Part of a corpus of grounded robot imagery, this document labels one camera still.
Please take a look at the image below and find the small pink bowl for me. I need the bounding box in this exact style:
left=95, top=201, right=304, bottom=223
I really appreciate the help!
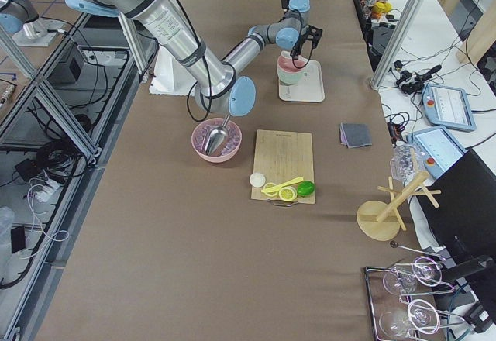
left=277, top=55, right=308, bottom=73

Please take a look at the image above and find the green bowl stack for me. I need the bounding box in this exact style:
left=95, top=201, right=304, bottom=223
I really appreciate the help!
left=277, top=64, right=308, bottom=85

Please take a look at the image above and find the large pink ice bowl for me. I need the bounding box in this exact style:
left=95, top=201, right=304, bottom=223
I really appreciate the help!
left=191, top=118, right=243, bottom=163

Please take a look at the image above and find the white rabbit tray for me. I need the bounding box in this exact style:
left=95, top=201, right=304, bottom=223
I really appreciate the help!
left=278, top=60, right=325, bottom=103

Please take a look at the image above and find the grey folded cloth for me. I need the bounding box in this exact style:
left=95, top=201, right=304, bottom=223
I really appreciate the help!
left=339, top=122, right=372, bottom=148

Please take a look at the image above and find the bamboo cutting board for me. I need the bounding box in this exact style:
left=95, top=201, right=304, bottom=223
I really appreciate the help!
left=253, top=129, right=315, bottom=184

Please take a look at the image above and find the metal ice scoop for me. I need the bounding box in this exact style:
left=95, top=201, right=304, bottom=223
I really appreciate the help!
left=202, top=115, right=230, bottom=156

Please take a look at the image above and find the yellow plastic knife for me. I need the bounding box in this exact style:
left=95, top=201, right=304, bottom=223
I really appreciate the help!
left=267, top=176, right=304, bottom=192

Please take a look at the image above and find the blue teach pendant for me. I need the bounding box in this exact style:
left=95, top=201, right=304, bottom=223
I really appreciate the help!
left=407, top=126, right=467, bottom=179
left=422, top=84, right=477, bottom=132

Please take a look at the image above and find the green lime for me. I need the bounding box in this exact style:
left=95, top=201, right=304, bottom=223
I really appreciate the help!
left=297, top=181, right=315, bottom=197

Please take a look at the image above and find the white steamed bun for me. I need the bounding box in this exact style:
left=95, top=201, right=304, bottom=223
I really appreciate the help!
left=249, top=172, right=266, bottom=188

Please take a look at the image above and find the lemon slice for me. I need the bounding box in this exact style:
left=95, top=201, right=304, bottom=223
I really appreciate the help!
left=261, top=182, right=278, bottom=198

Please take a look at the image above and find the lemon half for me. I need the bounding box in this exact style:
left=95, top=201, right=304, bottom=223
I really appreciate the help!
left=278, top=186, right=298, bottom=202

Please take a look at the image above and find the wooden mug tree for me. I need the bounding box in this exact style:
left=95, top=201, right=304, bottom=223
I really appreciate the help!
left=356, top=147, right=442, bottom=242

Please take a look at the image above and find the black monitor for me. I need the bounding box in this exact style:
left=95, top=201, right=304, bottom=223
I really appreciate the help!
left=426, top=150, right=495, bottom=279

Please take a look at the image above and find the wine glass rack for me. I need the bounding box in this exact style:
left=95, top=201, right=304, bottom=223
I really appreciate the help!
left=365, top=240, right=467, bottom=340

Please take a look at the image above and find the aluminium frame post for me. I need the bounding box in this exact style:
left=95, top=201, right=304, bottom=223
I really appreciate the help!
left=370, top=0, right=425, bottom=91

